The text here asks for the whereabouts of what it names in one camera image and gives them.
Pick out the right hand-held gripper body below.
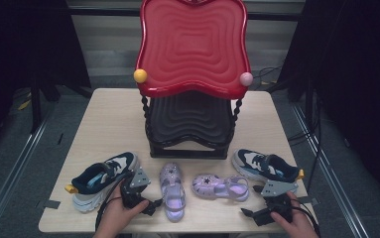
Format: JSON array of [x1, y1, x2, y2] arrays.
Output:
[[256, 179, 300, 227]]

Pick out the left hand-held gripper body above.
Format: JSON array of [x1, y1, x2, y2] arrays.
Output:
[[120, 167, 152, 210]]

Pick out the purple sandal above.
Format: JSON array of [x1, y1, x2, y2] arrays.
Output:
[[159, 162, 187, 223], [191, 174, 250, 202]]

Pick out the navy and white sneaker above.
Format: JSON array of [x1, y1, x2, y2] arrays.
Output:
[[64, 152, 141, 213], [231, 148, 305, 196]]

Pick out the red and black shoe rack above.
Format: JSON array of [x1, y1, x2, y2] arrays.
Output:
[[133, 0, 255, 161]]

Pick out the person's left hand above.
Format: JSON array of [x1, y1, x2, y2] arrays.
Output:
[[99, 186, 150, 232]]

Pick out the person's right hand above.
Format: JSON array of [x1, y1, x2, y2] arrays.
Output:
[[271, 191, 317, 237]]

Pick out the grey tape piece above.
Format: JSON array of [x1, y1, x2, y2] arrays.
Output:
[[43, 198, 62, 210], [298, 195, 320, 206]]

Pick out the dark curtain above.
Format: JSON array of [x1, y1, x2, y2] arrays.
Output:
[[278, 0, 380, 206], [0, 0, 92, 160]]

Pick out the yellow tape strip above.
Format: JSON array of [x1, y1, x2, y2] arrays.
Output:
[[17, 98, 33, 111]]

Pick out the left hand-held gripper cable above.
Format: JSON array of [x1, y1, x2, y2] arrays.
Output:
[[94, 179, 126, 231]]

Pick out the hand-held gripper cable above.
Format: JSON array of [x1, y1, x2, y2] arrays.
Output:
[[94, 179, 126, 231], [290, 197, 320, 237]]

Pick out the right hand-held gripper cable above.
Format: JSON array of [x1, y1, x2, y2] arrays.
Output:
[[290, 197, 320, 237]]

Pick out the metal floor rail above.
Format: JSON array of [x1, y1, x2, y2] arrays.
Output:
[[0, 108, 58, 238], [291, 102, 370, 238]]

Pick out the black floor cables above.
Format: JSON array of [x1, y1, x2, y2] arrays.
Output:
[[253, 65, 324, 192]]

